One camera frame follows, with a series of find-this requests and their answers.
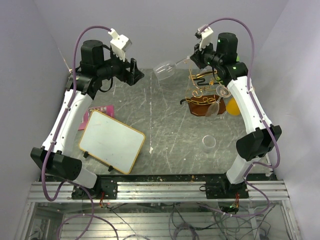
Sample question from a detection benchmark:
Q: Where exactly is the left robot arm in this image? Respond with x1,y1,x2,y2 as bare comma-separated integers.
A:
30,38,145,199

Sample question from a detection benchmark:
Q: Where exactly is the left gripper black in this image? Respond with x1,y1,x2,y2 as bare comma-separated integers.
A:
97,48,145,86

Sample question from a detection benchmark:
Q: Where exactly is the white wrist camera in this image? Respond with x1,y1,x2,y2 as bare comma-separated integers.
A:
108,28,132,62
195,24,214,50

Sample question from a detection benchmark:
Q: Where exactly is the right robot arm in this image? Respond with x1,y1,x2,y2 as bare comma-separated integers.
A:
190,28,282,198

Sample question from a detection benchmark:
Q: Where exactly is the pink sticker booklet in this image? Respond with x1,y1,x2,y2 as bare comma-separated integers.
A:
78,105,115,131

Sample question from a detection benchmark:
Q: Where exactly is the clear tumbler glass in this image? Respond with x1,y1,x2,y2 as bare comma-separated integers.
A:
153,56,190,81

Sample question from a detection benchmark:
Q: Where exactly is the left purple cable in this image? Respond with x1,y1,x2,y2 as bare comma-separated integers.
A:
41,25,113,202

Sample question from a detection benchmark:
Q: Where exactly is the clear wine glass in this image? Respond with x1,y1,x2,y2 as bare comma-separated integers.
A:
195,134,217,162

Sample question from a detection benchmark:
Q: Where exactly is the orange plastic wine glass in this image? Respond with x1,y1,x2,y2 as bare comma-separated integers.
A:
226,97,241,116

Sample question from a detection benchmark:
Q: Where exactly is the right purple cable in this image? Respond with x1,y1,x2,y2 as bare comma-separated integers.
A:
199,17,282,217

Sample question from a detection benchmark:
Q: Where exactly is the purple cable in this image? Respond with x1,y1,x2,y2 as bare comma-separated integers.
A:
199,17,282,217
41,25,113,202

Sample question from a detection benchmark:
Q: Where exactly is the white board with yellow frame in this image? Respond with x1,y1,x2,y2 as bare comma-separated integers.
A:
78,110,146,175

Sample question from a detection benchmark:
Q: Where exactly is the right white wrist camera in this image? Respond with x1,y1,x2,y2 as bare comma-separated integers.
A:
195,24,214,50

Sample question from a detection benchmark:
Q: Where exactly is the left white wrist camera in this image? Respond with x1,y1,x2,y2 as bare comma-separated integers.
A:
108,28,132,62

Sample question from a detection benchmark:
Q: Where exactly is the gold wire wine glass rack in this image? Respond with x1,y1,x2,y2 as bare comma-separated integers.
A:
179,60,229,117

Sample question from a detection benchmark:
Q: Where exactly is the clear champagne flute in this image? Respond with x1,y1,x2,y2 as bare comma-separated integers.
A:
205,85,232,117

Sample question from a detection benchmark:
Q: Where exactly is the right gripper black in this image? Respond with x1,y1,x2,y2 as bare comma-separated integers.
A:
190,39,223,70

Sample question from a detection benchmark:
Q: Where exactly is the aluminium rail frame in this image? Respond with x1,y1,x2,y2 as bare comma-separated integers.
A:
27,180,290,204

